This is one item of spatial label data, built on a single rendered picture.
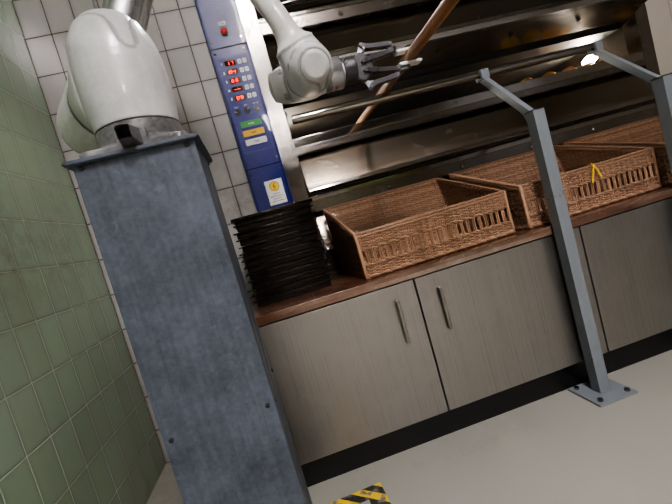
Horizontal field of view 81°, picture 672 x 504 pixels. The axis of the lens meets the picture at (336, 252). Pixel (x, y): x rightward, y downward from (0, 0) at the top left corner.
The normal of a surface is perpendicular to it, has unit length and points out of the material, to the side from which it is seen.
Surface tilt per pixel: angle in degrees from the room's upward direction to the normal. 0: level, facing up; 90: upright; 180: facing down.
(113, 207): 90
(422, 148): 70
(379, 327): 90
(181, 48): 90
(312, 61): 112
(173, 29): 90
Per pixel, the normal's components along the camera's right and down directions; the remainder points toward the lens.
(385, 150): 0.05, -0.29
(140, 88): 0.62, -0.07
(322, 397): 0.15, 0.04
